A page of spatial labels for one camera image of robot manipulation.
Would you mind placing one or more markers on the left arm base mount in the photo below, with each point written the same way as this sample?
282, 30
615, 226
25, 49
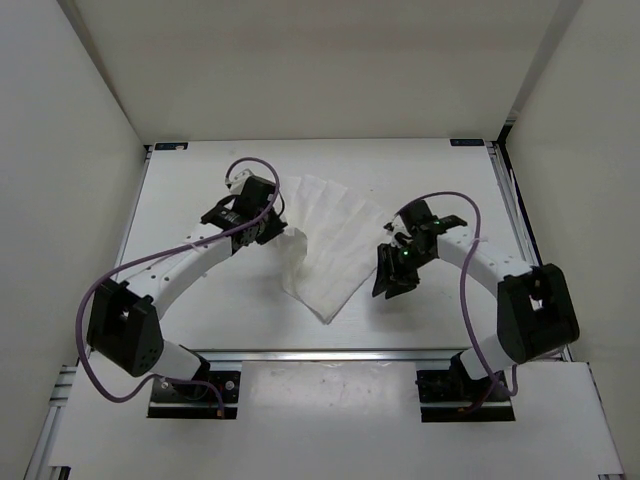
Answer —
198, 402

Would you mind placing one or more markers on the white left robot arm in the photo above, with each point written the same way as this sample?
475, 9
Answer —
124, 324

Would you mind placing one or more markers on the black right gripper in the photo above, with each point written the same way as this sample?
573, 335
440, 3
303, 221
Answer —
397, 282

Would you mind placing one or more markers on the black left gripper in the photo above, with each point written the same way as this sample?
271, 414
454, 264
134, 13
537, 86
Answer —
275, 228

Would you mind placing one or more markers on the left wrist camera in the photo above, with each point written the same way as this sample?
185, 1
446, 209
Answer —
236, 183

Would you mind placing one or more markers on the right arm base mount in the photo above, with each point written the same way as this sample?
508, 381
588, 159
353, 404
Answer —
446, 399

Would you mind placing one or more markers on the white front cover board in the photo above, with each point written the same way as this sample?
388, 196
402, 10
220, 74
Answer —
343, 421

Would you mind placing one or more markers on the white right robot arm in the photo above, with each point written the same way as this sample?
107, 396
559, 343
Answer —
535, 312

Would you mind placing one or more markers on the white pleated skirt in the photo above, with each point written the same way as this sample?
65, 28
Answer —
329, 246

